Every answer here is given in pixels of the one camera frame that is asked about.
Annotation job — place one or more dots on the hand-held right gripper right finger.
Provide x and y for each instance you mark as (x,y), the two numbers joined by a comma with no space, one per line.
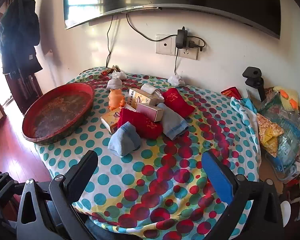
(217,177)

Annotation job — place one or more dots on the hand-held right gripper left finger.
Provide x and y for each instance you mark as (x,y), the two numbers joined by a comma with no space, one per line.
(81,172)

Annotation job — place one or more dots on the light blue sock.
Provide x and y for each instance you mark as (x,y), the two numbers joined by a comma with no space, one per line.
(172,122)
(123,141)

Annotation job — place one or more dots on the yellow medicine box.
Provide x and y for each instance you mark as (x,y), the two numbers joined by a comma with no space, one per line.
(140,97)
(109,121)

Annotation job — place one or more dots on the red round tray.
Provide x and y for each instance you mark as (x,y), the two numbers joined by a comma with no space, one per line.
(57,112)

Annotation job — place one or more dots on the red sock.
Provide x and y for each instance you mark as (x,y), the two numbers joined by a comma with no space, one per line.
(140,126)
(177,101)

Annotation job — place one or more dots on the orange rubber toy animal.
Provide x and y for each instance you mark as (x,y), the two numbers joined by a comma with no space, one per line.
(115,98)

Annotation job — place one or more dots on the pink small box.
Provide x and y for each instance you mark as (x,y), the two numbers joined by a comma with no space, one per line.
(150,110)

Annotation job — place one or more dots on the brown cardboard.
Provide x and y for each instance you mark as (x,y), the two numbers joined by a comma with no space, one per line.
(267,170)

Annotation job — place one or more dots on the orange patterned packet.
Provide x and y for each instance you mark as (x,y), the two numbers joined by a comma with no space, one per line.
(267,130)

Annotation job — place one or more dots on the white blue patterned cloth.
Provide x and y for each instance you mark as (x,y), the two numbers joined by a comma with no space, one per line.
(242,112)

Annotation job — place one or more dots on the polka dot blanket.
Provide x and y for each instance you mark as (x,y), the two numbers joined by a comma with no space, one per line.
(150,160)

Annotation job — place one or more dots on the clear plastic bag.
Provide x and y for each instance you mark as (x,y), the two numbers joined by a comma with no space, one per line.
(287,135)

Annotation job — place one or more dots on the dark wooden coat rack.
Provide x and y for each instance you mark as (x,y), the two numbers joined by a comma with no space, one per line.
(25,92)

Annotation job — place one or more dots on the small red packet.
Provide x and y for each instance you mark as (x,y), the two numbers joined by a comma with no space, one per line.
(106,72)

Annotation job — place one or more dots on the small brown wrapped item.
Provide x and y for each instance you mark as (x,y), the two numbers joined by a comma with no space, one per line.
(115,68)

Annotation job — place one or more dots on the yellow plush toy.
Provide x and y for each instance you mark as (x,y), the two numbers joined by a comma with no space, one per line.
(298,100)

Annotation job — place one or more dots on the black plug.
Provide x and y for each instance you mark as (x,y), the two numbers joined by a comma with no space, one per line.
(196,45)

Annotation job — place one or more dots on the black power adapter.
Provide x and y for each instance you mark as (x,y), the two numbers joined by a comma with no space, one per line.
(181,38)

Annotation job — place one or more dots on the dark hanging coat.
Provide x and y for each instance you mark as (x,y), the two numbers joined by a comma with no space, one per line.
(17,37)

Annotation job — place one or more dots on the white wall socket plate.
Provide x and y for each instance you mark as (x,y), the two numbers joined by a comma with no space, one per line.
(165,45)

